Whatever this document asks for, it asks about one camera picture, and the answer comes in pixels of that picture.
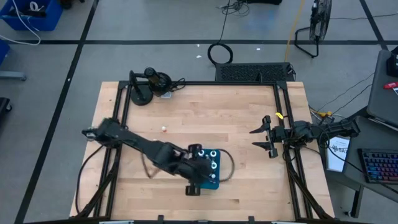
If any black computer keyboard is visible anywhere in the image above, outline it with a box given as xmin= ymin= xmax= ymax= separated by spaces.
xmin=356 ymin=147 xmax=398 ymax=185

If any black computer case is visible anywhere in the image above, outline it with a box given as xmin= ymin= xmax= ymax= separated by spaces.
xmin=214 ymin=62 xmax=296 ymax=83

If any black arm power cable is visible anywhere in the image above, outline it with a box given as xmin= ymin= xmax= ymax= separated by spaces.
xmin=75 ymin=144 xmax=105 ymax=215

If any blue plastic crate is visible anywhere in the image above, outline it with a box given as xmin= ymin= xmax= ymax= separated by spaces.
xmin=0 ymin=39 xmax=11 ymax=67
xmin=0 ymin=0 xmax=63 ymax=32

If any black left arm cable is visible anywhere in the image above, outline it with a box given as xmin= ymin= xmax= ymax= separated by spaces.
xmin=217 ymin=148 xmax=236 ymax=183

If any black aluminium rig frame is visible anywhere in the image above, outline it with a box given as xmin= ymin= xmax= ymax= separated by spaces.
xmin=70 ymin=80 xmax=336 ymax=224

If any dark grey desk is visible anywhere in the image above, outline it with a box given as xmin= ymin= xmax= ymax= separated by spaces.
xmin=366 ymin=49 xmax=398 ymax=127

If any black desktop device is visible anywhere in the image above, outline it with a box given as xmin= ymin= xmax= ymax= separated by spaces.
xmin=386 ymin=45 xmax=398 ymax=78

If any black floor fan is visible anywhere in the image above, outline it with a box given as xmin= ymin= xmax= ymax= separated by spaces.
xmin=294 ymin=0 xmax=333 ymax=59

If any grey metal foot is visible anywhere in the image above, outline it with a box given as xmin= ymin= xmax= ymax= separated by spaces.
xmin=0 ymin=71 xmax=27 ymax=82

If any black cable bundle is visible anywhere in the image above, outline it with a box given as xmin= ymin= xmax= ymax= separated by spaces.
xmin=218 ymin=0 xmax=251 ymax=17

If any yellow hanging cable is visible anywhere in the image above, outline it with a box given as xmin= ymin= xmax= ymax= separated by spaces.
xmin=284 ymin=0 xmax=306 ymax=63

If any black coiled floor cable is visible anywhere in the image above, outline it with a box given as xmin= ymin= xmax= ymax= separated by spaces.
xmin=206 ymin=0 xmax=234 ymax=66

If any white printed paper sheet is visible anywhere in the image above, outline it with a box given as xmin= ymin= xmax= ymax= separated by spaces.
xmin=325 ymin=135 xmax=351 ymax=173

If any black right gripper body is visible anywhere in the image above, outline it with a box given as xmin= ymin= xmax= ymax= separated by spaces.
xmin=262 ymin=115 xmax=292 ymax=160

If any blue translucent plastic bin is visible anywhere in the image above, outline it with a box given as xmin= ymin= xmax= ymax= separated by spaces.
xmin=197 ymin=148 xmax=222 ymax=191

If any black gooseneck desk lamp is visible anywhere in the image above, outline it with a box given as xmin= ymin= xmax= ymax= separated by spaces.
xmin=128 ymin=66 xmax=173 ymax=107

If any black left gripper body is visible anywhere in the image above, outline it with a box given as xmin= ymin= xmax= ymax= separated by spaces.
xmin=174 ymin=142 xmax=218 ymax=197

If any grey keyboard desk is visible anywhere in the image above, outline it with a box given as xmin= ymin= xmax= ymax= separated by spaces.
xmin=323 ymin=115 xmax=398 ymax=218

